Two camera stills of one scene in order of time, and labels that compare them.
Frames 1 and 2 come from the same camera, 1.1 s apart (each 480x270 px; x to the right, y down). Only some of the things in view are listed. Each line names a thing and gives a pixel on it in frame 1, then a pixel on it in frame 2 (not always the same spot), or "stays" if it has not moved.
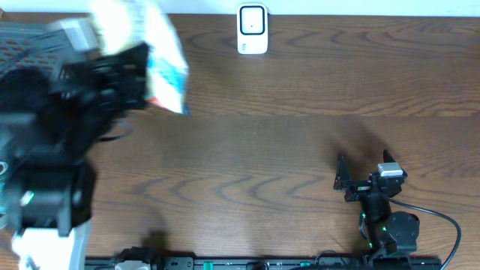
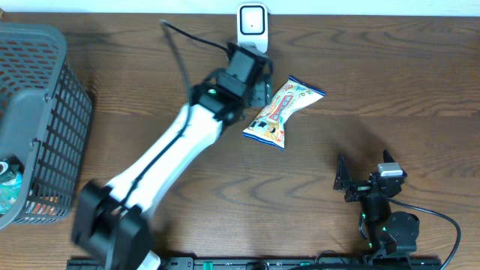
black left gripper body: (118, 94) -> (261, 98)
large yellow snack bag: (124, 23) -> (268, 125)
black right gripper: (358, 188) stays
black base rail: (263, 263) stays
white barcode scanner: (252, 28) stays
